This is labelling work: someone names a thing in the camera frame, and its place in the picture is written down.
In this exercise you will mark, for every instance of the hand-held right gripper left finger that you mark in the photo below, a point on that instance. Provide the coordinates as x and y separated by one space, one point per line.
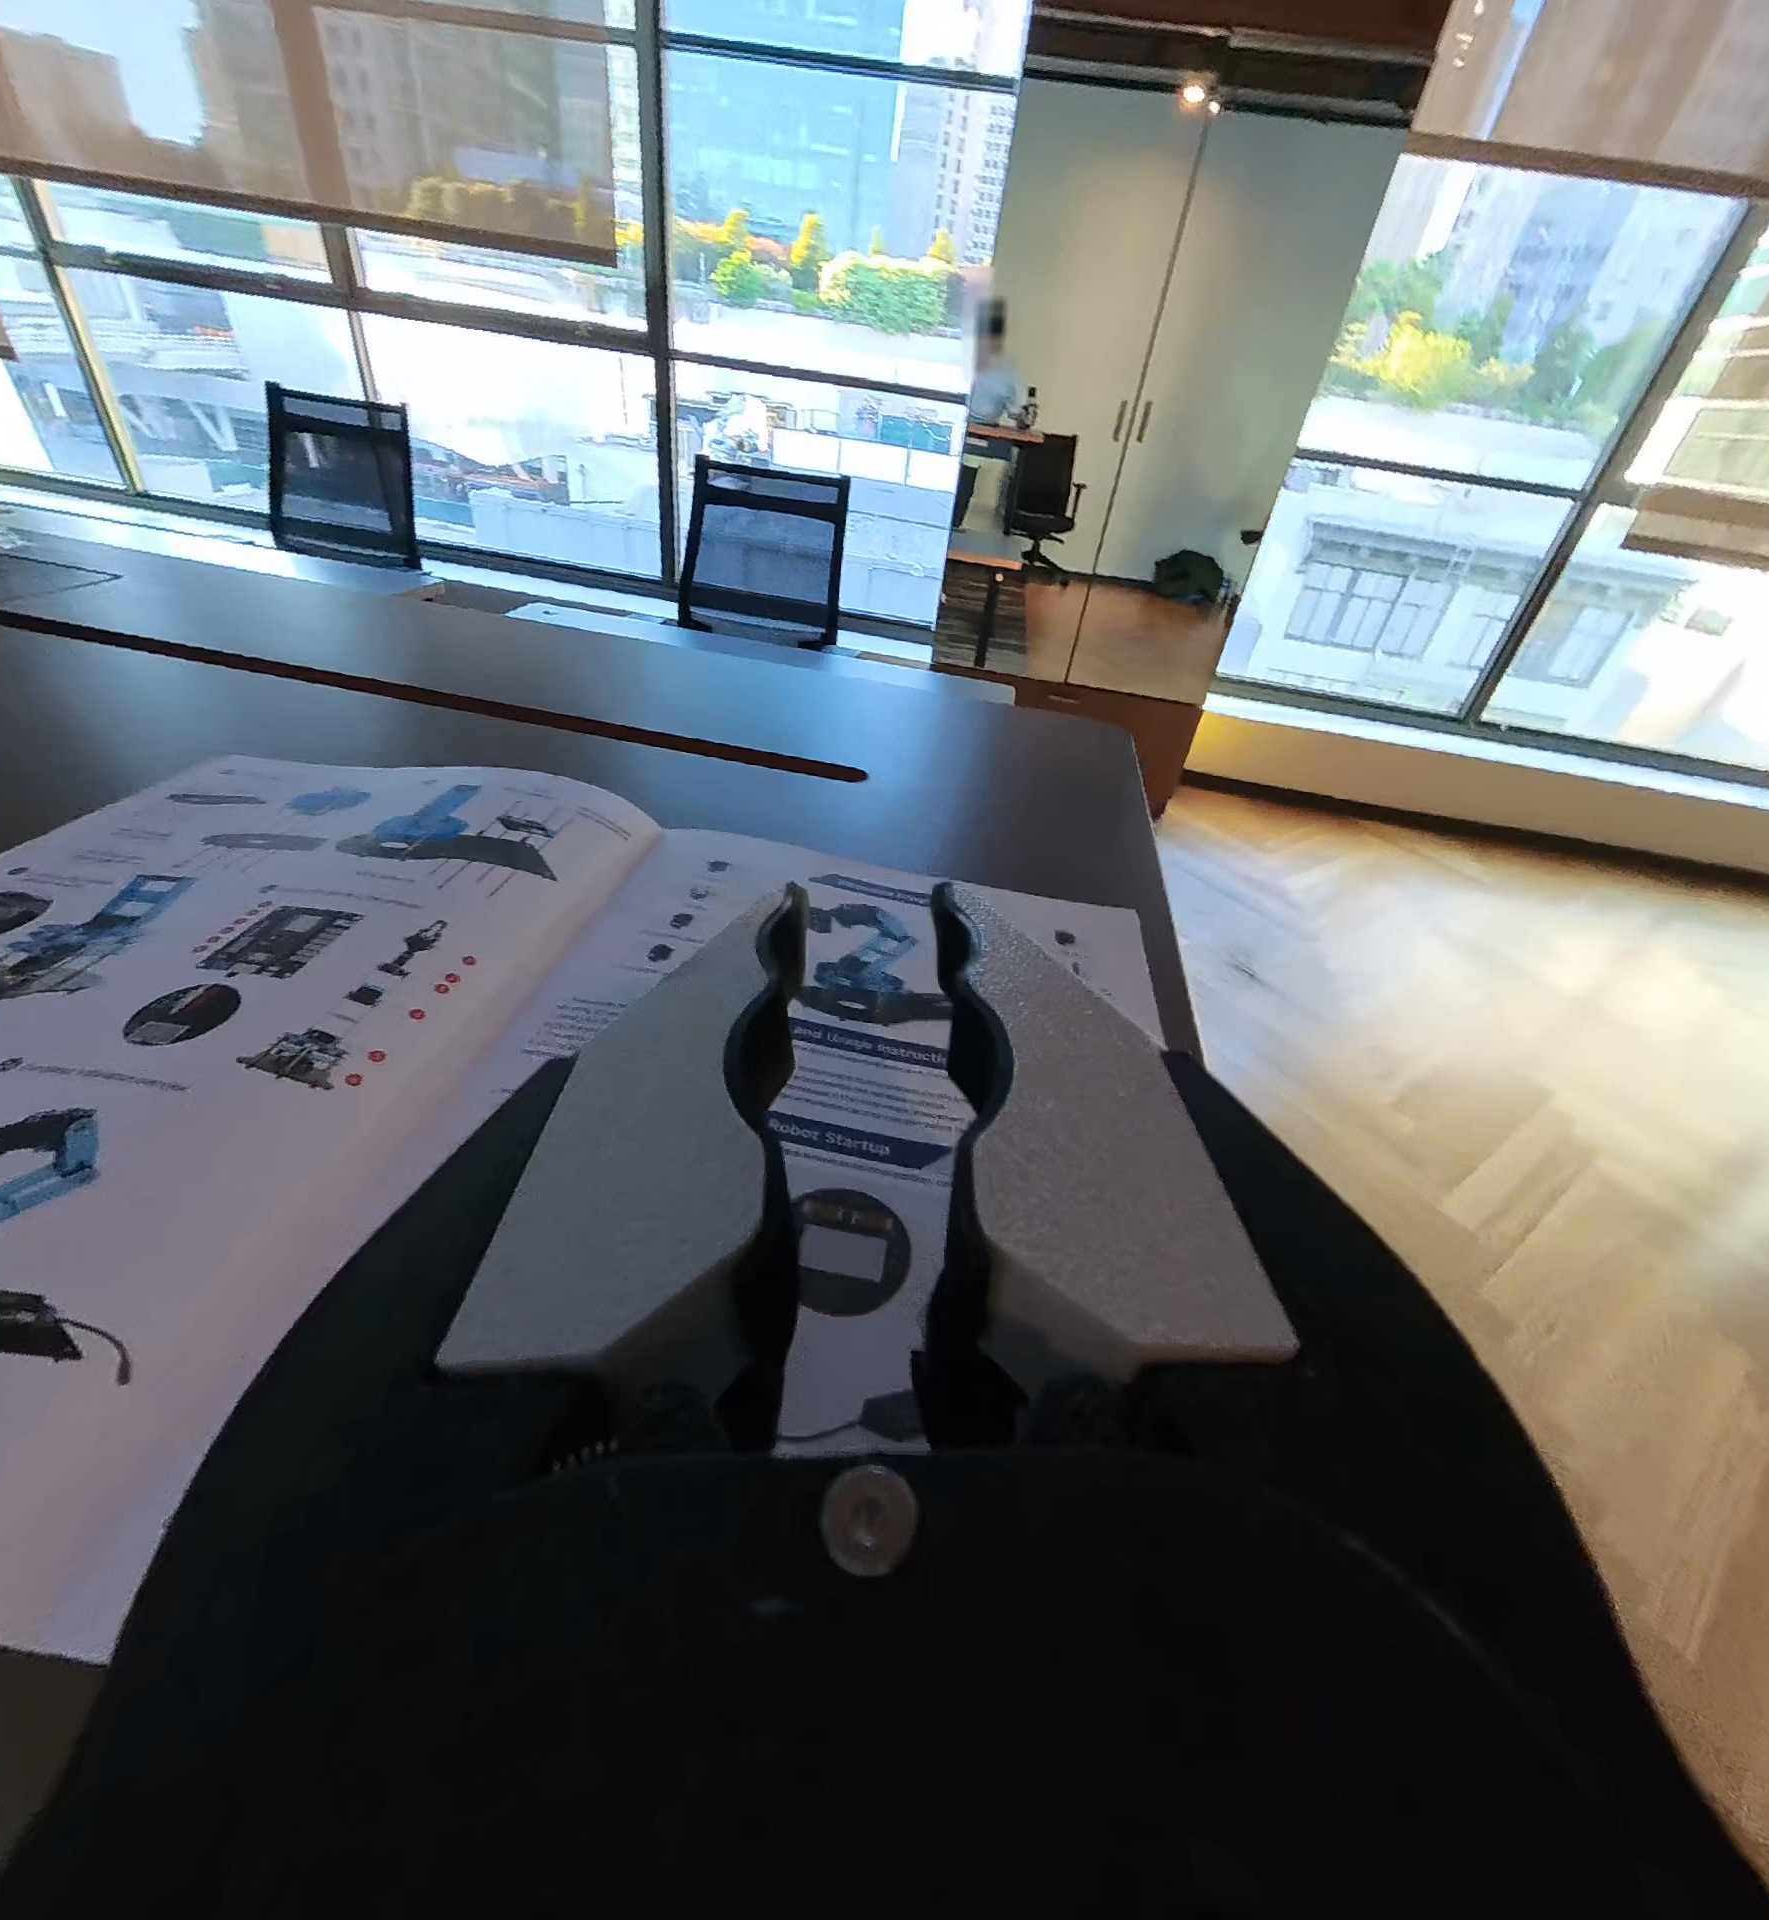
629 1201

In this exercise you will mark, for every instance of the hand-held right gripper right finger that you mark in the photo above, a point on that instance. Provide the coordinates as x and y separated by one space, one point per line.
1109 1201

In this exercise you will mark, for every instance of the robot arm manual booklet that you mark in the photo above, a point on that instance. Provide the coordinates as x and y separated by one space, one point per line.
299 1201

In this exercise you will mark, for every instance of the dark grey desk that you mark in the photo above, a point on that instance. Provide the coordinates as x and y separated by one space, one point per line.
1002 795

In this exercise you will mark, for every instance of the dark backpack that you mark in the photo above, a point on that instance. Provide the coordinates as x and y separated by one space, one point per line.
1190 584

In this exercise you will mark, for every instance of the black mesh chair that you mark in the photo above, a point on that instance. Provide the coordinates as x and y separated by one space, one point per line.
762 556
345 473

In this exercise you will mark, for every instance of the black swivel chair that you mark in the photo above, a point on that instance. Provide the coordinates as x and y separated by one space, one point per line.
1044 495

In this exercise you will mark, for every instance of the white tall cabinet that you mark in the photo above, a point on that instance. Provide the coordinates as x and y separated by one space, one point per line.
1244 332

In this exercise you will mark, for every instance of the beige roller blind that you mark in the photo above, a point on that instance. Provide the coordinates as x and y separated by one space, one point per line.
1649 89
373 120

